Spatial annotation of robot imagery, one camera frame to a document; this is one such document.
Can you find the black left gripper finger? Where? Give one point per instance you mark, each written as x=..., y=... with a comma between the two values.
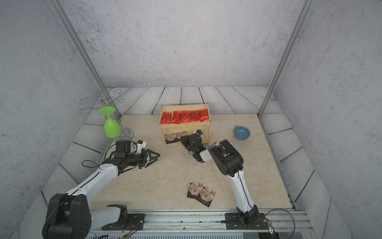
x=147, y=163
x=151, y=155

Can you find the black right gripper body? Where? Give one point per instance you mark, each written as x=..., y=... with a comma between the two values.
x=187, y=144

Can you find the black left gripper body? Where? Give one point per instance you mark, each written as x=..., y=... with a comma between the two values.
x=138, y=159

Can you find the black floral tea bag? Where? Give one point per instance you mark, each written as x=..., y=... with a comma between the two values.
x=172, y=138
x=181, y=134
x=194, y=190
x=206, y=196

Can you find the red tea bag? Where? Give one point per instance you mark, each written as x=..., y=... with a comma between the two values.
x=176, y=117
x=166, y=118
x=186, y=116
x=195, y=116
x=203, y=115

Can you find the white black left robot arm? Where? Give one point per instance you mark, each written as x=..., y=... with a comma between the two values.
x=69, y=216

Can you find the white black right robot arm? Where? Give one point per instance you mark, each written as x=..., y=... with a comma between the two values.
x=230, y=163

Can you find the wooden two-tier shelf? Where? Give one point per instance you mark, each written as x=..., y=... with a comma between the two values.
x=188, y=127

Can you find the green plastic wine glass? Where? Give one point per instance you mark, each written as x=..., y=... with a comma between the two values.
x=111, y=126

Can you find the blue ceramic bowl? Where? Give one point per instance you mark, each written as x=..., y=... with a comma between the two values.
x=241, y=133

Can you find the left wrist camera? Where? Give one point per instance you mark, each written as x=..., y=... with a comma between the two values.
x=140, y=145

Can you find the silver wire glass rack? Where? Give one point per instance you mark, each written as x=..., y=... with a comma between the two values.
x=93, y=116

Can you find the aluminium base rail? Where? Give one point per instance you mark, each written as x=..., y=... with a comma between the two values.
x=204, y=224

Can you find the left aluminium frame post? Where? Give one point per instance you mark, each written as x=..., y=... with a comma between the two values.
x=68, y=27

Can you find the aluminium frame post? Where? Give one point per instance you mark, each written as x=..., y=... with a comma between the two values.
x=307, y=5
x=68, y=27

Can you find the right aluminium frame post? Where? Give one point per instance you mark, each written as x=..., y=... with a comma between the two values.
x=307, y=5

